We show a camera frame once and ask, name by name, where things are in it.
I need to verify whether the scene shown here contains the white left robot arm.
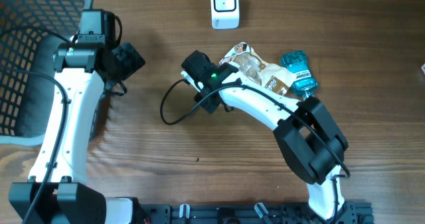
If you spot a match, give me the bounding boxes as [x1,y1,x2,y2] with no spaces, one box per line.
[9,36,145,223]

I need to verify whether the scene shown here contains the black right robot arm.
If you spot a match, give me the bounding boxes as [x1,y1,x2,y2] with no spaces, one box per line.
[181,51,350,223]

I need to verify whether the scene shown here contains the blue mouthwash bottle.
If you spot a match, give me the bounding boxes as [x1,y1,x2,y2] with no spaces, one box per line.
[280,51,318,100]

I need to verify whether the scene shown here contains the beige snack pouch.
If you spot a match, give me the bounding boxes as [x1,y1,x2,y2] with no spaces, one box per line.
[218,42,296,96]

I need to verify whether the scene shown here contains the grey plastic mesh basket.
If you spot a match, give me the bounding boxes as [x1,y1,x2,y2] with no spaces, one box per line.
[1,0,93,146]

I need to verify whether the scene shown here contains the white barcode scanner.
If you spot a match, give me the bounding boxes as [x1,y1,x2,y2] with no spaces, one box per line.
[211,0,240,30]

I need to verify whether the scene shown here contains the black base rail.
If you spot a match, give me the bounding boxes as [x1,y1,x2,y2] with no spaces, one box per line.
[136,201,375,224]

